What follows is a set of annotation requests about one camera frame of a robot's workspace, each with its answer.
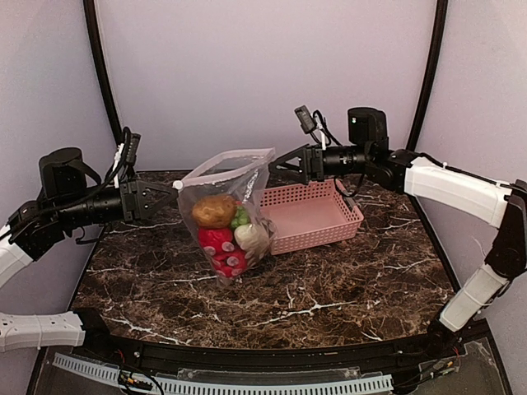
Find brown toy potato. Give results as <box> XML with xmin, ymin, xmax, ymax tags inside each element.
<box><xmin>191</xmin><ymin>194</ymin><xmax>237</xmax><ymax>229</ymax></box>

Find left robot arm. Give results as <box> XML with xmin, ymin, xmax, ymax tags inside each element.
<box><xmin>1</xmin><ymin>147</ymin><xmax>178</xmax><ymax>351</ymax></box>

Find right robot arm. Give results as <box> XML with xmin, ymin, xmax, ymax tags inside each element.
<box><xmin>269</xmin><ymin>107</ymin><xmax>526</xmax><ymax>332</ymax></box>

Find pink perforated plastic basket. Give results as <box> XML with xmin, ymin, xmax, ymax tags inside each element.
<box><xmin>260</xmin><ymin>179</ymin><xmax>364</xmax><ymax>255</ymax></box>

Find clear zip top bag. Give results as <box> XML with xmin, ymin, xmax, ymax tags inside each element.
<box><xmin>172</xmin><ymin>148</ymin><xmax>275</xmax><ymax>286</ymax></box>

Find red toy fruit front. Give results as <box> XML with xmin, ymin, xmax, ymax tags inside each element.
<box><xmin>198</xmin><ymin>228</ymin><xmax>235</xmax><ymax>256</ymax></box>

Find black frame post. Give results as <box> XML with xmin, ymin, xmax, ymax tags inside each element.
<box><xmin>406</xmin><ymin>0</ymin><xmax>449</xmax><ymax>151</ymax></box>
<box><xmin>82</xmin><ymin>0</ymin><xmax>123</xmax><ymax>143</ymax></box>

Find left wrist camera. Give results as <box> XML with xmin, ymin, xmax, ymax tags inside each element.
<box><xmin>110</xmin><ymin>127</ymin><xmax>141</xmax><ymax>188</ymax></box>

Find right black frame post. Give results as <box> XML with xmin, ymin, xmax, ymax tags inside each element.
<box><xmin>406</xmin><ymin>0</ymin><xmax>449</xmax><ymax>151</ymax></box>

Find white toy radish with leaves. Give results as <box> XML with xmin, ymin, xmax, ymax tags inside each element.
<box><xmin>234</xmin><ymin>224</ymin><xmax>259</xmax><ymax>252</ymax></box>

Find black front table rail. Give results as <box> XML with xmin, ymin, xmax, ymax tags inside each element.
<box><xmin>73</xmin><ymin>308</ymin><xmax>466</xmax><ymax>373</ymax></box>

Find left black frame post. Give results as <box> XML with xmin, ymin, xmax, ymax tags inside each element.
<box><xmin>82</xmin><ymin>0</ymin><xmax>123</xmax><ymax>143</ymax></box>

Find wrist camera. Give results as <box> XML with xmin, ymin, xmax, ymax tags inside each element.
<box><xmin>294</xmin><ymin>105</ymin><xmax>331</xmax><ymax>151</ymax></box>
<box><xmin>110</xmin><ymin>127</ymin><xmax>141</xmax><ymax>188</ymax></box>

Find red toy fruit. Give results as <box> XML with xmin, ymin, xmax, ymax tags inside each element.
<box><xmin>198</xmin><ymin>228</ymin><xmax>235</xmax><ymax>256</ymax></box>
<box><xmin>212</xmin><ymin>249</ymin><xmax>248</xmax><ymax>278</ymax></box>

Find green toy grapes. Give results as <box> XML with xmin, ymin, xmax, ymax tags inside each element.
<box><xmin>231</xmin><ymin>205</ymin><xmax>251</xmax><ymax>230</ymax></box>

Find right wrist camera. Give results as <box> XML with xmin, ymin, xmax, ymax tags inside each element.
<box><xmin>294</xmin><ymin>105</ymin><xmax>331</xmax><ymax>151</ymax></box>

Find white slotted cable duct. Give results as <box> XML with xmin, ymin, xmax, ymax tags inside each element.
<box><xmin>53</xmin><ymin>353</ymin><xmax>394</xmax><ymax>395</ymax></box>

